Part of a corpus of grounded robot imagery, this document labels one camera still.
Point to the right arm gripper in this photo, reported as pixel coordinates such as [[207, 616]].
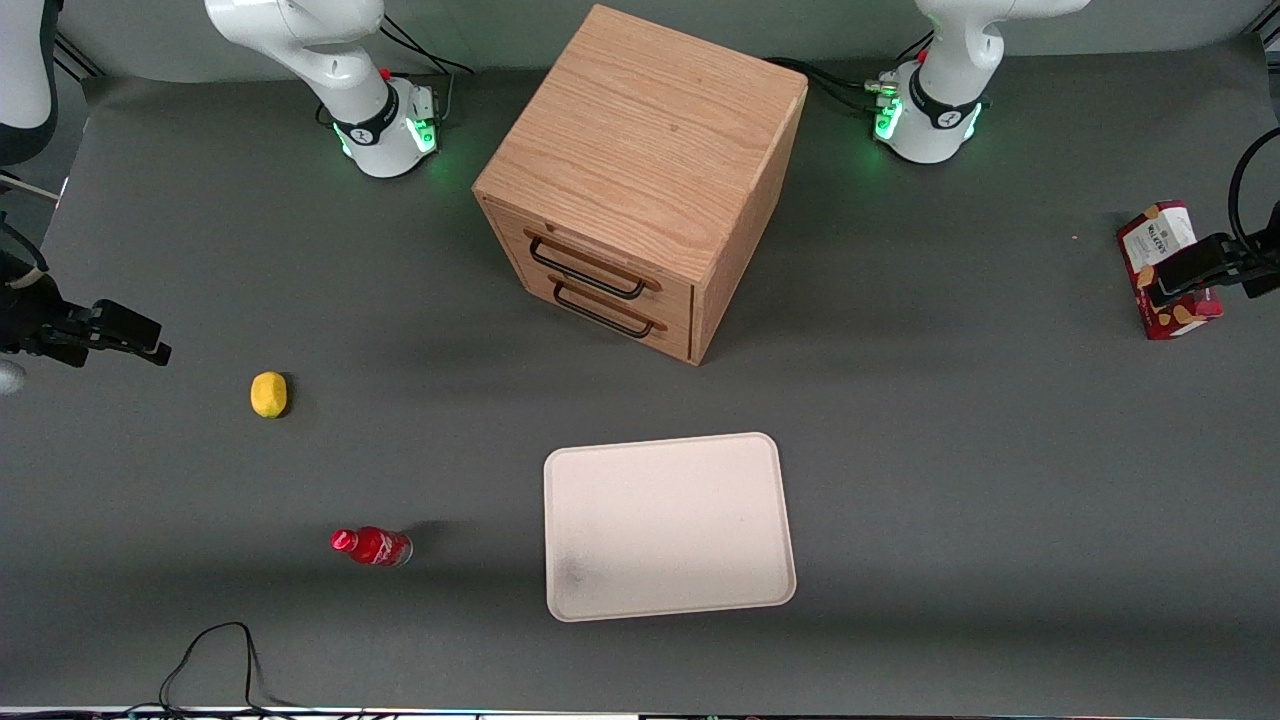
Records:
[[28, 320]]

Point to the red soda bottle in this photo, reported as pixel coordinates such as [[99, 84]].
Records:
[[375, 547]]

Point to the wooden drawer cabinet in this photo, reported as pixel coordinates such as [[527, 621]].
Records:
[[650, 130]]

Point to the dark grey table mat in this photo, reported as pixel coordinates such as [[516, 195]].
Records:
[[1050, 500]]

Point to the yellow lemon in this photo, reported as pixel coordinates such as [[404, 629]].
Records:
[[268, 394]]

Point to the beige plastic tray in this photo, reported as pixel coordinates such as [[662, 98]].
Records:
[[665, 525]]

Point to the wooden drawer front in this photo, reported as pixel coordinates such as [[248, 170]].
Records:
[[678, 297], [678, 340]]

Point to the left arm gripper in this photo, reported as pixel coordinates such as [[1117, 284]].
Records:
[[1262, 268]]

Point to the red cookie box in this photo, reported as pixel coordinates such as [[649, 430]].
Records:
[[1160, 235]]

